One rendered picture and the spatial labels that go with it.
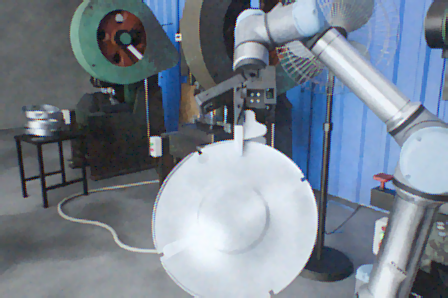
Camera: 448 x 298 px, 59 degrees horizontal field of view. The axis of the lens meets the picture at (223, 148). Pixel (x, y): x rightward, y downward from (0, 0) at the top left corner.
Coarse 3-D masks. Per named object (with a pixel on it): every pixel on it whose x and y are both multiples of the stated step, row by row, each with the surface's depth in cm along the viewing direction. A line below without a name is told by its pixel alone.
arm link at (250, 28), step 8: (240, 16) 89; (248, 16) 87; (256, 16) 87; (240, 24) 87; (248, 24) 86; (256, 24) 84; (264, 24) 83; (240, 32) 86; (248, 32) 84; (256, 32) 84; (264, 32) 84; (240, 40) 84; (248, 40) 83; (256, 40) 83; (264, 40) 84
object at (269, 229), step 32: (192, 160) 75; (224, 160) 74; (256, 160) 73; (288, 160) 71; (160, 192) 73; (192, 192) 72; (224, 192) 71; (256, 192) 70; (288, 192) 69; (160, 224) 71; (192, 224) 70; (224, 224) 68; (256, 224) 68; (288, 224) 67; (192, 256) 68; (224, 256) 67; (256, 256) 66; (288, 256) 65; (192, 288) 66; (224, 288) 65; (256, 288) 64
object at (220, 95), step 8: (232, 80) 80; (240, 80) 80; (216, 88) 80; (224, 88) 80; (232, 88) 80; (200, 96) 79; (208, 96) 79; (216, 96) 79; (224, 96) 81; (232, 96) 82; (200, 104) 79; (208, 104) 79; (216, 104) 81; (224, 104) 83; (200, 112) 81; (208, 112) 82
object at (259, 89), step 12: (252, 60) 81; (240, 72) 83; (252, 72) 82; (264, 72) 81; (240, 84) 78; (252, 84) 77; (264, 84) 77; (252, 96) 77; (264, 96) 76; (252, 108) 76; (264, 108) 76; (264, 120) 80
